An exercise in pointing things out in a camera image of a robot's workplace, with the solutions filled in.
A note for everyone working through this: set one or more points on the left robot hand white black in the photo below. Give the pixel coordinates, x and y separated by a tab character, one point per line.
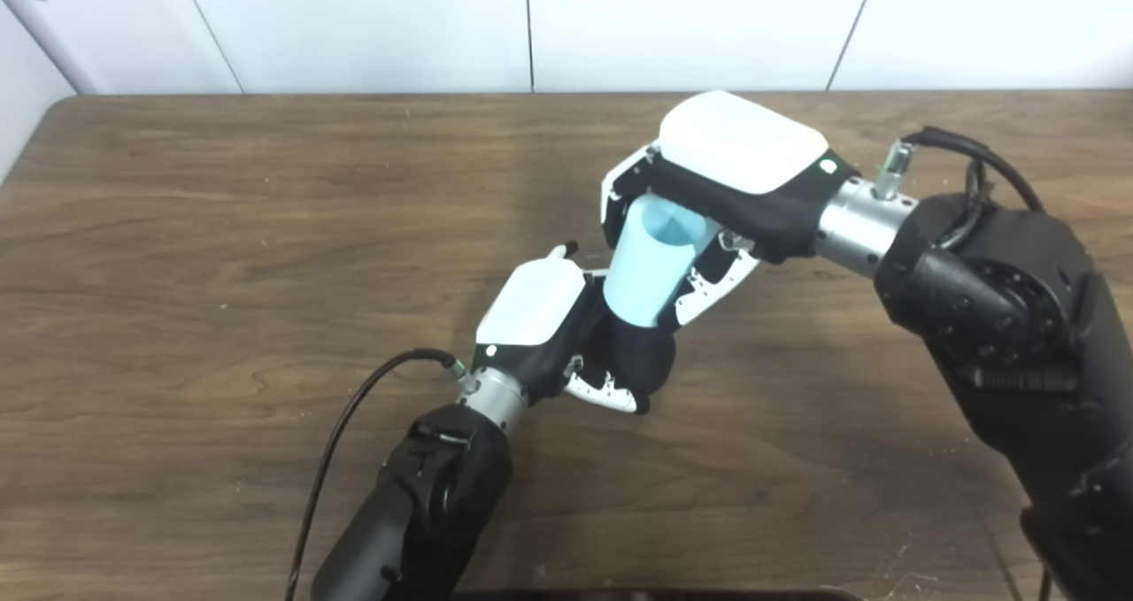
531	313

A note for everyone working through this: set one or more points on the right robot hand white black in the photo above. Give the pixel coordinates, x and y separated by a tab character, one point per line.
743	154

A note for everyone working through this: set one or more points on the light blue cup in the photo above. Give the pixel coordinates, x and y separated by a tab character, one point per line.
642	269

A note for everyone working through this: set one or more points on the black funnel-shaped nozzle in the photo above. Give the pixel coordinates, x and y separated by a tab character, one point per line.
646	358

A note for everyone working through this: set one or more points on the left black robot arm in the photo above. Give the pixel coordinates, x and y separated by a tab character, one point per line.
425	504

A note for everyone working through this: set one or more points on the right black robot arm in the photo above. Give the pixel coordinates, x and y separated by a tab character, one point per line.
1009	327

